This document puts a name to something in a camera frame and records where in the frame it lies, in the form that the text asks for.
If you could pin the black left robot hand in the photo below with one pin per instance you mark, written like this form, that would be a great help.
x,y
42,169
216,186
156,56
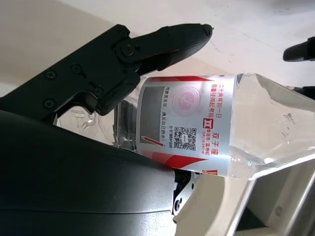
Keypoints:
x,y
299,50

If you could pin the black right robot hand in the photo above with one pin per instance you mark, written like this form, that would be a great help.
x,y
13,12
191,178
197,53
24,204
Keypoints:
x,y
73,184

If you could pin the clear water bottle red label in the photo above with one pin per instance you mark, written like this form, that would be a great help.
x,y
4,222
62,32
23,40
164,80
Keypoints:
x,y
216,123

